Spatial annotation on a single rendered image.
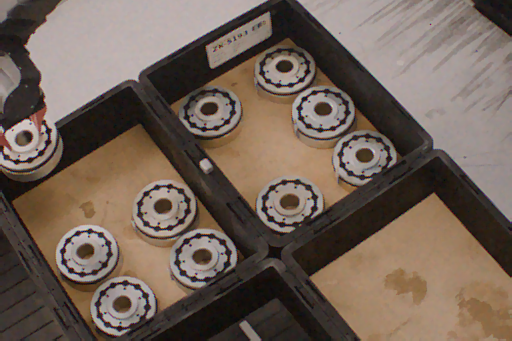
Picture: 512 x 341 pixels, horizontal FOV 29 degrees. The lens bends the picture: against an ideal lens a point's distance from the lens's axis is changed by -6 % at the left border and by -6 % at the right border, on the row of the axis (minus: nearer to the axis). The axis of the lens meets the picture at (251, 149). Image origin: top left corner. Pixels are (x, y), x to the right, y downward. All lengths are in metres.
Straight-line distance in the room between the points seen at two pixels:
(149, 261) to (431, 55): 0.70
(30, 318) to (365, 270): 0.52
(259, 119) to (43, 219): 0.39
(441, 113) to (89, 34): 0.72
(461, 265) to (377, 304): 0.14
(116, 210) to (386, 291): 0.45
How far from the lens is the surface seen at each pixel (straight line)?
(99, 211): 1.63
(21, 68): 1.25
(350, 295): 1.50
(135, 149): 1.68
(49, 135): 1.46
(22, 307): 1.58
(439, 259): 1.53
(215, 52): 1.69
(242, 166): 1.63
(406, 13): 2.00
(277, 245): 1.44
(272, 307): 1.50
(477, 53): 1.94
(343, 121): 1.63
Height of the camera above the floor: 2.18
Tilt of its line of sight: 55 degrees down
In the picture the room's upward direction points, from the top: 9 degrees counter-clockwise
